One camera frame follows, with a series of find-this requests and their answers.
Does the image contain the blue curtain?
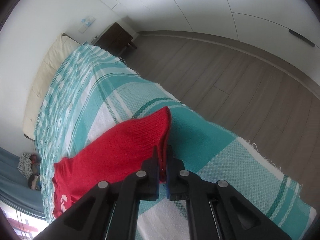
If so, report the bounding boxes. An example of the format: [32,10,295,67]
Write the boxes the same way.
[0,148,45,220]

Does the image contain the pile of clothes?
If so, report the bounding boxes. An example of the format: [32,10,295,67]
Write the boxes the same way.
[17,153,41,191]

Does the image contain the teal plaid bed cover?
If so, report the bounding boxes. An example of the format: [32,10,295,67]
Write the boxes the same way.
[34,44,316,239]

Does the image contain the cream padded headboard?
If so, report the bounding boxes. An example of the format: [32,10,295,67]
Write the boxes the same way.
[22,33,80,141]

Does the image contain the white wardrobe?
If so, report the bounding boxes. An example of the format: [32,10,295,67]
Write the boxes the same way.
[101,0,319,82]

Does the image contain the dark wooden nightstand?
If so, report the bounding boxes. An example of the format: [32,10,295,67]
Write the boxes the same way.
[95,22,137,56]

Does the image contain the red rabbit sweater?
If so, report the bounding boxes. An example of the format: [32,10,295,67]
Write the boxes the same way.
[52,107,171,218]

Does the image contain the wall switch panel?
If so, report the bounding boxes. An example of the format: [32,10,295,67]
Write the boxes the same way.
[78,16,95,34]

